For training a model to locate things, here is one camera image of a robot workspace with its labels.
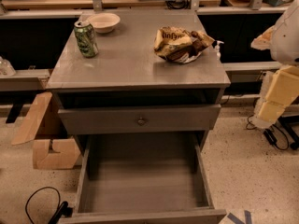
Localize grey drawer cabinet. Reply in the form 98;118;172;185
46;9;232;151

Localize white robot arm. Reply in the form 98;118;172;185
251;0;299;129

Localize black power adapter cable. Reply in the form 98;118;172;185
245;114;299;151

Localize cardboard box pieces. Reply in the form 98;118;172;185
11;91;80;170

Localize grey open bottom drawer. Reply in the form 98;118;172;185
59;132;226;224

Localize white paper bowl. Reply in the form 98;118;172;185
88;13;121;34

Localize small pump sanitizer bottle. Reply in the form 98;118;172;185
214;40;224;60

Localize grey middle drawer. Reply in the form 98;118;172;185
58;105;221;135

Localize brown chip bag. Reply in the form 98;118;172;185
154;26;214;63

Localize green soda can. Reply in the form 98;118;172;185
74;21;98;58

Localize clear plastic container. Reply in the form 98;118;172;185
0;56;16;77

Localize black floor cable left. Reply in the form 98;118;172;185
24;186;74;224

